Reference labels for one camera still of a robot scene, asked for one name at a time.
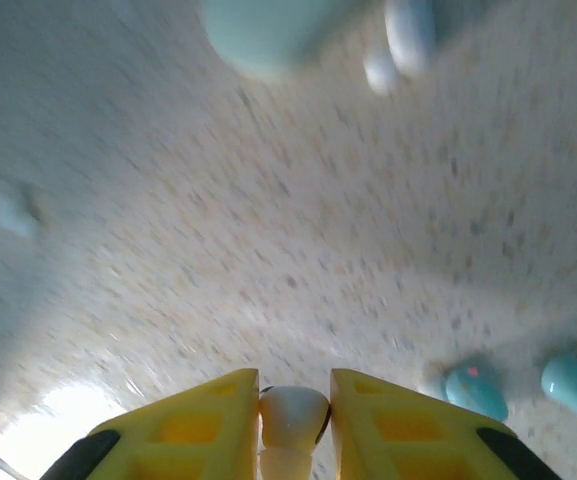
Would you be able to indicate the teal earbuds charging case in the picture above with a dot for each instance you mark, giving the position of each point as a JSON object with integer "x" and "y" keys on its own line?
{"x": 258, "y": 35}

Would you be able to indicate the white earbuds charging case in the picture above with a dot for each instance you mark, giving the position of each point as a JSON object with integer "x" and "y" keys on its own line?
{"x": 410, "y": 37}

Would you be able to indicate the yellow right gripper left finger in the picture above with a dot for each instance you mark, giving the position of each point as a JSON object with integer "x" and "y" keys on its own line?
{"x": 183, "y": 435}

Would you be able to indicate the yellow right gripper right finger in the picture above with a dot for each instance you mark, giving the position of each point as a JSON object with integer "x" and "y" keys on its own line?
{"x": 408, "y": 435}

